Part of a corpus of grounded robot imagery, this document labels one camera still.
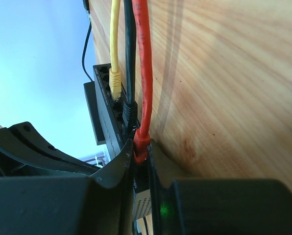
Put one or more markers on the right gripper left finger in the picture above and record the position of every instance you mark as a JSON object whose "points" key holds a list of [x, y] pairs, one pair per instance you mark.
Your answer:
{"points": [[100, 204]]}

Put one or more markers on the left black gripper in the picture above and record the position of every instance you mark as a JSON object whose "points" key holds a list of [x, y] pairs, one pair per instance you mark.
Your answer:
{"points": [[24, 152]]}

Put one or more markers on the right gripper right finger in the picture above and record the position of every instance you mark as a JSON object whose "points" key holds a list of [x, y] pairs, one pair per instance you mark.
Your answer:
{"points": [[186, 205]]}

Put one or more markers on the black network switch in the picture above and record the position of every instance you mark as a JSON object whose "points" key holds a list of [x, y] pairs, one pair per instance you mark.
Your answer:
{"points": [[107, 122]]}

